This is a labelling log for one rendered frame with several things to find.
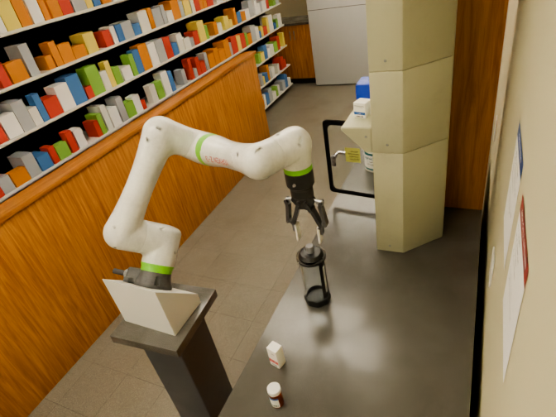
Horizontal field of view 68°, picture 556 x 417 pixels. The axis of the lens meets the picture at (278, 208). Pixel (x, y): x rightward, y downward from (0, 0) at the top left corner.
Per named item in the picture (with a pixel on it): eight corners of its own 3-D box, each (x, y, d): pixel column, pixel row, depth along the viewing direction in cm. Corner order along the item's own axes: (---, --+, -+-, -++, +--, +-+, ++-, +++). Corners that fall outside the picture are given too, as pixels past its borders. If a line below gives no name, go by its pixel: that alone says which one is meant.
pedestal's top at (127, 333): (113, 342, 165) (109, 336, 163) (157, 285, 189) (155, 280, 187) (179, 357, 153) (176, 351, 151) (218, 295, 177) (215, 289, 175)
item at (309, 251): (327, 252, 151) (325, 238, 147) (318, 269, 144) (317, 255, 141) (304, 249, 155) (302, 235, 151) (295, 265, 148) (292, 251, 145)
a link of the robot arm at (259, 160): (224, 130, 144) (234, 159, 149) (196, 141, 140) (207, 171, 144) (280, 136, 115) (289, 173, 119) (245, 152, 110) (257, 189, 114)
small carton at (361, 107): (371, 113, 158) (371, 98, 154) (365, 118, 155) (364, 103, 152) (361, 112, 161) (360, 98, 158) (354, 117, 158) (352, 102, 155)
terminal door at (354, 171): (386, 200, 199) (385, 123, 177) (330, 191, 214) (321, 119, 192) (387, 199, 199) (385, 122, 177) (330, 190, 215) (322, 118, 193)
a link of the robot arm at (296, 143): (317, 125, 119) (294, 117, 127) (283, 141, 114) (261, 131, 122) (323, 166, 127) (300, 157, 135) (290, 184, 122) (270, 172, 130)
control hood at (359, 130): (389, 117, 176) (389, 95, 171) (372, 153, 153) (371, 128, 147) (362, 117, 181) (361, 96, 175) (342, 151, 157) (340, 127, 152)
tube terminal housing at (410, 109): (446, 213, 191) (457, 40, 149) (438, 257, 168) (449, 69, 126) (391, 208, 202) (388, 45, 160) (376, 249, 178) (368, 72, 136)
